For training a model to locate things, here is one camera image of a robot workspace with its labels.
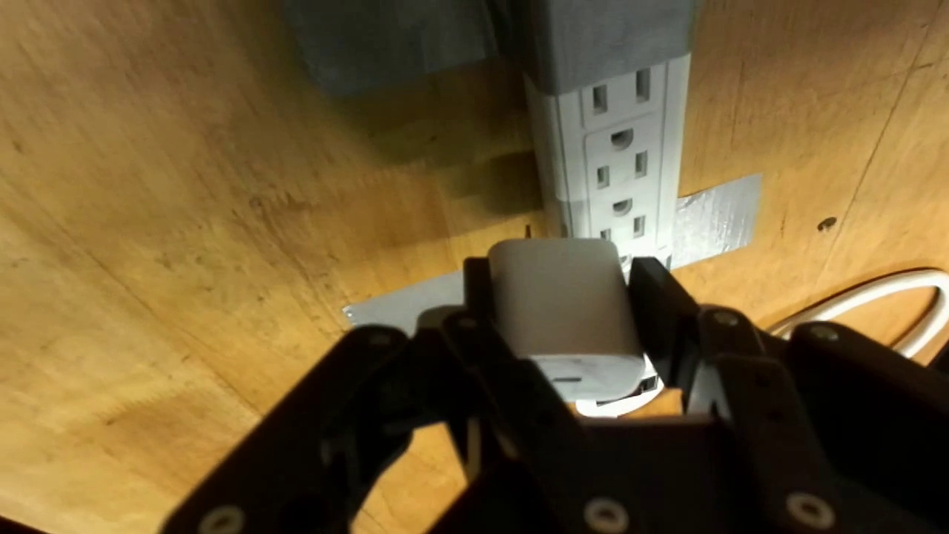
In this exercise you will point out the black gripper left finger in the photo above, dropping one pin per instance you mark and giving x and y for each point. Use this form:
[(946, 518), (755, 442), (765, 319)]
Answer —
[(394, 396)]

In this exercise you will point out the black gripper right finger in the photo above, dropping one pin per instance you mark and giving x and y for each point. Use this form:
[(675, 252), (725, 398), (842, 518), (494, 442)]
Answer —
[(789, 396)]

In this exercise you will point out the small white charger block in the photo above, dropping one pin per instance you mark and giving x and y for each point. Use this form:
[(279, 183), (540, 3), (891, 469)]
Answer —
[(564, 297)]

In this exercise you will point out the grey tape strip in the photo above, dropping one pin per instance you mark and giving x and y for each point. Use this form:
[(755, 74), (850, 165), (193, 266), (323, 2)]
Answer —
[(716, 217)]

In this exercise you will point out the white power strip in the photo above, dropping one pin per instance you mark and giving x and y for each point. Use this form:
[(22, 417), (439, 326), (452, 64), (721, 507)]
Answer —
[(618, 148)]

